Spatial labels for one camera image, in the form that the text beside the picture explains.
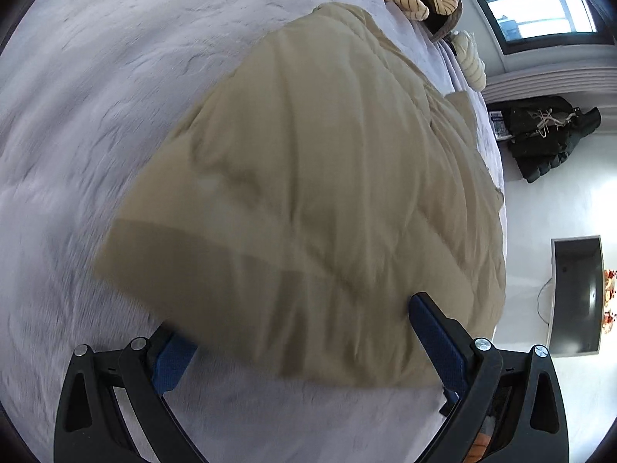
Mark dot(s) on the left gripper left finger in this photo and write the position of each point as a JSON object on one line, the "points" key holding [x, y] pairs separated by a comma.
{"points": [[89, 423]]}

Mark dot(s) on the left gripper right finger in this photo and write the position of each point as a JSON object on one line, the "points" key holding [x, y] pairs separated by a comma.
{"points": [[519, 390]]}

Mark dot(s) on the wall mounted television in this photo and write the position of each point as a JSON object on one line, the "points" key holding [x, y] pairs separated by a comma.
{"points": [[577, 308]]}

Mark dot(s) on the dark hanging coats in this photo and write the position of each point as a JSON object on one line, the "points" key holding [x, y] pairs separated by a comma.
{"points": [[543, 131]]}

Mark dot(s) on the grey curtain right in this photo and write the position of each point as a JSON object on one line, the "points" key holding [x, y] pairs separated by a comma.
{"points": [[550, 80]]}

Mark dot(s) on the lavender bed blanket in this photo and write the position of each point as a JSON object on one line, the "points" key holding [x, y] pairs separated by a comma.
{"points": [[89, 90]]}

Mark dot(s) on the beige puffer jacket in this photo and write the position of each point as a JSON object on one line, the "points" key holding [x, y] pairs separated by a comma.
{"points": [[287, 220]]}

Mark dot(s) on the window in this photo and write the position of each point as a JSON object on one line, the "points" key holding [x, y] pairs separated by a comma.
{"points": [[522, 25]]}

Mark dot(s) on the cream quilted folded garment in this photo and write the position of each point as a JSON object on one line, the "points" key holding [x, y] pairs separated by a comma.
{"points": [[468, 58]]}

